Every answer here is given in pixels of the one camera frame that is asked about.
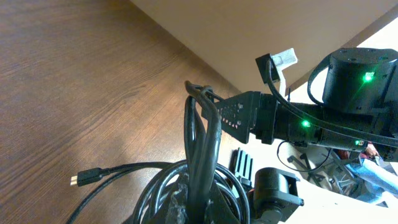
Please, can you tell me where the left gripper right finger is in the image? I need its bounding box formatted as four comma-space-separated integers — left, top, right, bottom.
205, 183, 239, 224

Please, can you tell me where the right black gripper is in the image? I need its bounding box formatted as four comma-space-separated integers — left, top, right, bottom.
214, 91, 289, 145

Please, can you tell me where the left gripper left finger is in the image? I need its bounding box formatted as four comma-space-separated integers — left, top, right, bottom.
165, 186, 188, 224

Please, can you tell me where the thick black cable bundle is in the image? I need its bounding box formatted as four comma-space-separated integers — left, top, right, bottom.
130, 80, 251, 224

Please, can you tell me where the thin black usb cable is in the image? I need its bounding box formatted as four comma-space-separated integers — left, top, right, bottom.
65, 161, 187, 224

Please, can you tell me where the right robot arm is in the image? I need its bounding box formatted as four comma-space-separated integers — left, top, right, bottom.
214, 48, 397, 162

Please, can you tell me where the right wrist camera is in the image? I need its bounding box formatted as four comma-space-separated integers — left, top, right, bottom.
256, 54, 279, 85

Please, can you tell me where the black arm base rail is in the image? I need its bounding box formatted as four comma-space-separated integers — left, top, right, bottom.
229, 148, 304, 224

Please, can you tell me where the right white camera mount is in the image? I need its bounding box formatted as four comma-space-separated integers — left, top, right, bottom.
271, 48, 298, 96

